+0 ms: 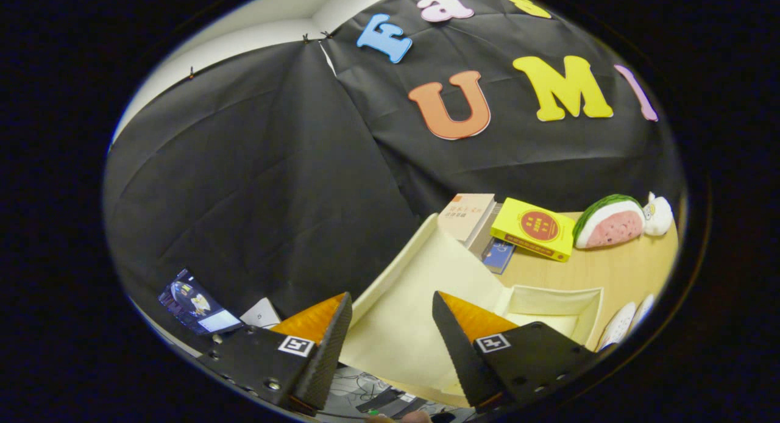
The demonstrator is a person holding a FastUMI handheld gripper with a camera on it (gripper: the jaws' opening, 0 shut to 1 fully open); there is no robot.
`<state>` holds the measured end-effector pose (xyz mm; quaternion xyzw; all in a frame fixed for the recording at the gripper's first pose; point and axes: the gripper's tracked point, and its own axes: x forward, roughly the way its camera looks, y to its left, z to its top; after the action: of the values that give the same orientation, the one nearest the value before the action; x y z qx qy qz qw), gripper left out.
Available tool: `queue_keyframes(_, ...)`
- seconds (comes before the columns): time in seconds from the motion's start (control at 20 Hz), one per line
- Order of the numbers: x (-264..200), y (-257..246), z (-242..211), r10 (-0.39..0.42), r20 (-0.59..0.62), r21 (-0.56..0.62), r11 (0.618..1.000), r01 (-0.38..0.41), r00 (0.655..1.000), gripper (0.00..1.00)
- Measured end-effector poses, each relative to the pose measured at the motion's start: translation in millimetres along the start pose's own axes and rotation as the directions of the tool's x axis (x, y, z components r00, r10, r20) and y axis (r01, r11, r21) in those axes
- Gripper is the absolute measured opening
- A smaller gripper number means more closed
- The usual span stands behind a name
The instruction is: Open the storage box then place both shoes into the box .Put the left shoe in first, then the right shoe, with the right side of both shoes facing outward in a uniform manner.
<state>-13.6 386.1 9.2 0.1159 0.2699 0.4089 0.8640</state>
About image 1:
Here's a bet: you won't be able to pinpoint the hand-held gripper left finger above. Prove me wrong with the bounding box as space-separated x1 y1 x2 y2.
196 291 354 418

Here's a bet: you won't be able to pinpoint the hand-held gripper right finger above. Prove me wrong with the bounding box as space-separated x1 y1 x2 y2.
431 290 601 414

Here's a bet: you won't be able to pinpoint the beige fabric storage box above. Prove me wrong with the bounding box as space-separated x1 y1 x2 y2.
338 213 604 408

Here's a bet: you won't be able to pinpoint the white canvas shoe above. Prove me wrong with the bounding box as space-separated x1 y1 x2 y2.
633 293 656 332
597 301 637 352

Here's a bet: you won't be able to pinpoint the grey book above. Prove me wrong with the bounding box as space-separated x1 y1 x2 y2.
466 204 503 259

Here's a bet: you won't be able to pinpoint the laptop screen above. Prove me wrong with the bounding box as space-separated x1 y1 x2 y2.
158 268 244 336

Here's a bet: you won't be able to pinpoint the beige book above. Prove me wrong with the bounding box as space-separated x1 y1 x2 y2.
437 193 496 242

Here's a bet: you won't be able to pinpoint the yellow book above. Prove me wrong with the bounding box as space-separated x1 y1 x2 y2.
490 197 576 263

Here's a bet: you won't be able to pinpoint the watermelon slice plush toy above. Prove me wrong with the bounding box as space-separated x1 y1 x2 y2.
573 194 645 249

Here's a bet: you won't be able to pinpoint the white plush toy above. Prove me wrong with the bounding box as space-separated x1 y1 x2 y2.
643 192 674 236

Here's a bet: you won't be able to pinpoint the black floor cables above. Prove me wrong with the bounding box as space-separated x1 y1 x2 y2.
329 367 427 419

